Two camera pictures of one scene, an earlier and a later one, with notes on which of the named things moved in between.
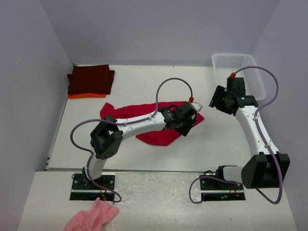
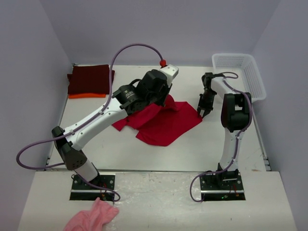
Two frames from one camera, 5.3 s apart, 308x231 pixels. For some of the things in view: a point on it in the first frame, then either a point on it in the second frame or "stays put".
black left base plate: (80, 191) stays put
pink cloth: (97, 218) stays put
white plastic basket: (243, 65) stays put
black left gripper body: (185, 125) to (160, 97)
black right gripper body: (227, 95) to (207, 100)
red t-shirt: (161, 136) stays put
